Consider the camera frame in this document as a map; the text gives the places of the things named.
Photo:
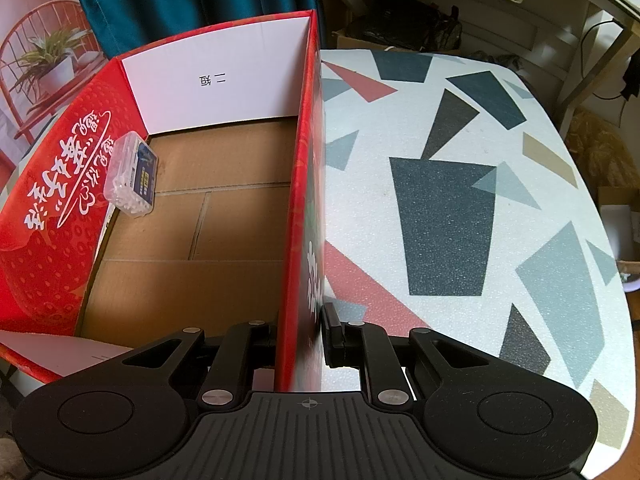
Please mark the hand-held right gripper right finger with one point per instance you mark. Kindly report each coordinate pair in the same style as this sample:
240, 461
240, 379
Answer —
330, 332

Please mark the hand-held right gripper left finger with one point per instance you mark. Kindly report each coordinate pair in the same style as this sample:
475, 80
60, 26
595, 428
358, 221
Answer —
269, 341

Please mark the red printed cardboard box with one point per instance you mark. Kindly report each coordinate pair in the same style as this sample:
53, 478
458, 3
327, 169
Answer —
235, 240

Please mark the geometric patterned table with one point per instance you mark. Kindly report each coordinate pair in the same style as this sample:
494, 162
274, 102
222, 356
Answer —
450, 240

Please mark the clear plastic cotton swab box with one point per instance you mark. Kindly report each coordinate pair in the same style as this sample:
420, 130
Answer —
131, 175

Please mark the brown cardboard box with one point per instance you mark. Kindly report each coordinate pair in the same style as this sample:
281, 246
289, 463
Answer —
350, 40

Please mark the pale purple basin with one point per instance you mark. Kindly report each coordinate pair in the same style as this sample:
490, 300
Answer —
631, 277

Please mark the black bag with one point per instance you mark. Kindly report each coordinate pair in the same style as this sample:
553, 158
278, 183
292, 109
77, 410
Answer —
405, 20

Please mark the yellow cloth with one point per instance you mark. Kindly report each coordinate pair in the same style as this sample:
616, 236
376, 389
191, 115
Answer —
600, 150

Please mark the teal curtain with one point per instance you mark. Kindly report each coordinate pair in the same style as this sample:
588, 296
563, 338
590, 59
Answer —
190, 0

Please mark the wall poster with red chair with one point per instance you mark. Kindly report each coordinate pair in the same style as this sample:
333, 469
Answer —
40, 70

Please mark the white shelf frame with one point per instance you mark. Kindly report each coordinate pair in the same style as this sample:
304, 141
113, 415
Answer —
570, 30

